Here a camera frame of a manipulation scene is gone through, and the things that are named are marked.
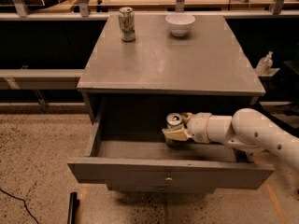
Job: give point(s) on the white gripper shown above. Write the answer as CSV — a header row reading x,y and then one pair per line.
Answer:
x,y
198,127

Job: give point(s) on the dark green soda can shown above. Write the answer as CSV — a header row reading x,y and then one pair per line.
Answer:
x,y
173,121

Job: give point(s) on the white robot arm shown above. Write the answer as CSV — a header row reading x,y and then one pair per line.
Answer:
x,y
246,130

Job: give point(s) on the round metal drawer knob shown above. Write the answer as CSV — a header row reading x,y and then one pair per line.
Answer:
x,y
168,180

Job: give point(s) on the open grey top drawer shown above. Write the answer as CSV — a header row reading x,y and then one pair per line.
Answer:
x,y
127,152

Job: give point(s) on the white green soda can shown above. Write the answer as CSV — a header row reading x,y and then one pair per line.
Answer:
x,y
127,23

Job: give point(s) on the grey wooden cabinet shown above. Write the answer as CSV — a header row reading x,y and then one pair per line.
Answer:
x,y
205,69

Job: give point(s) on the white ceramic bowl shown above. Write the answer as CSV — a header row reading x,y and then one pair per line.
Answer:
x,y
179,24

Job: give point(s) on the black bar on floor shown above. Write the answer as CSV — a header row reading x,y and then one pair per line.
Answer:
x,y
72,209

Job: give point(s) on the grey metal shelf rail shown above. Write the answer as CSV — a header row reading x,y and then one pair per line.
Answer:
x,y
39,79

